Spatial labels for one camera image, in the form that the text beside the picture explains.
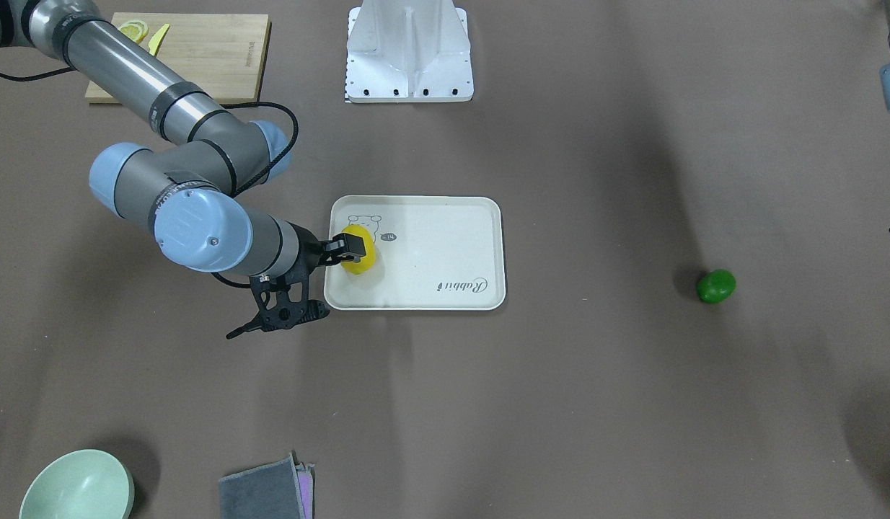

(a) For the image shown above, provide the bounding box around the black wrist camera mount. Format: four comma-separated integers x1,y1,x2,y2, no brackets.
225,273,330,340

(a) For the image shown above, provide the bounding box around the green lime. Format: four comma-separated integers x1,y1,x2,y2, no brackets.
695,269,736,303

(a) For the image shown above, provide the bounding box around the white rabbit tray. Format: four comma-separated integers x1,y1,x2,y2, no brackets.
323,195,506,310

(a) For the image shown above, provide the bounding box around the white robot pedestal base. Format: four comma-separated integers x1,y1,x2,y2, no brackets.
344,1,475,103

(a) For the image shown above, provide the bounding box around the wooden cutting board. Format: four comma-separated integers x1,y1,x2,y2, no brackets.
111,11,271,103

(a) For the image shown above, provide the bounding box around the grey folded cloth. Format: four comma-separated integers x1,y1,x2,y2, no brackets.
218,456,306,518

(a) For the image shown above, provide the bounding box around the yellow plastic knife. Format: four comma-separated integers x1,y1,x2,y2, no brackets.
148,23,171,56

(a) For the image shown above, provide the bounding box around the purple cloth underneath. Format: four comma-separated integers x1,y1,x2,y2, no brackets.
296,464,315,519

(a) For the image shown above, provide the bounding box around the lemon slice upper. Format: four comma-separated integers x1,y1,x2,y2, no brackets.
118,19,149,43

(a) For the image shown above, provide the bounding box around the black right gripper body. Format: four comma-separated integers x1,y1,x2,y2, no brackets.
290,224,332,282

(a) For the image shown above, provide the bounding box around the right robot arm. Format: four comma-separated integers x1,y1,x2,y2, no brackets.
0,1,367,283

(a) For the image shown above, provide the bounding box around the yellow lemon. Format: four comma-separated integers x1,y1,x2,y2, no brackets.
340,224,378,275

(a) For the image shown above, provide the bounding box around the mint green bowl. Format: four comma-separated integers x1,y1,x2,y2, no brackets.
18,449,136,518

